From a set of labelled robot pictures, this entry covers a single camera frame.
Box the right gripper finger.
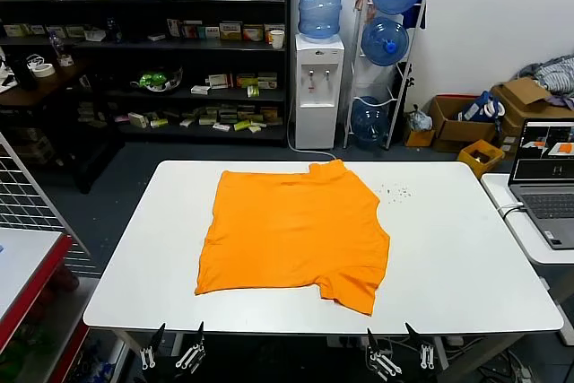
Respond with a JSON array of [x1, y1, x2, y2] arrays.
[[367, 327, 403, 379], [405, 322, 435, 370]]

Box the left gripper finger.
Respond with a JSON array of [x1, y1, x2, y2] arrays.
[[175, 321, 206, 374], [140, 322, 167, 370]]

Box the orange t-shirt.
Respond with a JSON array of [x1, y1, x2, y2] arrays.
[[193, 159, 391, 317]]

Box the pile of grey blue clothes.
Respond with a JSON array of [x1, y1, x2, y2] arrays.
[[517, 54, 574, 110]]

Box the large white table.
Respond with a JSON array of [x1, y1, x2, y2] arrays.
[[83, 159, 565, 383]]

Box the small white side table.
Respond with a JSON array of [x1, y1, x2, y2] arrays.
[[480, 172, 574, 344]]

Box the grey laptop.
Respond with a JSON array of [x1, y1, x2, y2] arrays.
[[508, 118, 574, 250]]

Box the yellow plastic crate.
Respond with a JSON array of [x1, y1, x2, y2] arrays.
[[457, 139, 507, 180]]

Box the small cardboard box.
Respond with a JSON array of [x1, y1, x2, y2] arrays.
[[403, 125, 437, 147]]

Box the open cardboard box red rim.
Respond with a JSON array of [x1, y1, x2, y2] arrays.
[[428, 94, 499, 153]]

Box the grey plastic bag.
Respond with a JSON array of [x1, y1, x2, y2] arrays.
[[405, 104, 434, 132]]

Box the white water dispenser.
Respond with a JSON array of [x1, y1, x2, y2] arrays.
[[294, 34, 345, 150]]

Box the blue bag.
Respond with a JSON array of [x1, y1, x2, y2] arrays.
[[461, 90, 508, 123]]

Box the red white medicine box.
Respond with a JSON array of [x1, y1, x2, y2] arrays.
[[206, 73, 234, 90]]

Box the clear bowl with green packets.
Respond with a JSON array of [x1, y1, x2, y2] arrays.
[[129, 66, 185, 96]]

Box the large brown cardboard box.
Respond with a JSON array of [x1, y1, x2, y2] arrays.
[[491, 76, 574, 153]]

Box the white jug rack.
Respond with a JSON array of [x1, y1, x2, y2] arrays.
[[343, 0, 428, 151]]

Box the brown wooden table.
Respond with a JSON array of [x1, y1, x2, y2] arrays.
[[0, 57, 126, 196]]

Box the white tape roll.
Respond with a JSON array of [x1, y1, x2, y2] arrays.
[[27, 54, 57, 78]]

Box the black shelving unit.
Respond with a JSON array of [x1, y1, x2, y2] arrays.
[[0, 0, 291, 147]]

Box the black cylinder container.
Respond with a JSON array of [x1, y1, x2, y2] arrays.
[[12, 56, 39, 91]]

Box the clear bottle purple label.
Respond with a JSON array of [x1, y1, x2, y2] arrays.
[[48, 30, 68, 61]]

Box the dark blue bottle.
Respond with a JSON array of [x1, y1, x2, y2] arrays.
[[106, 17, 123, 43]]

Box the yellow white medicine box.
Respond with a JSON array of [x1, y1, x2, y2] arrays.
[[219, 21, 244, 41]]

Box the blue water jug with label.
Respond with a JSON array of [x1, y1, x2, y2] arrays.
[[298, 0, 346, 41]]

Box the white laptop cable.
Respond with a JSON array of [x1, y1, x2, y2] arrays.
[[498, 202, 526, 222]]

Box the white wire grid panel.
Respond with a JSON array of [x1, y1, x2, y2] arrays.
[[0, 131, 93, 257]]

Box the white dispenser hose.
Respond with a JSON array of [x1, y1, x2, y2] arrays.
[[286, 95, 340, 162]]

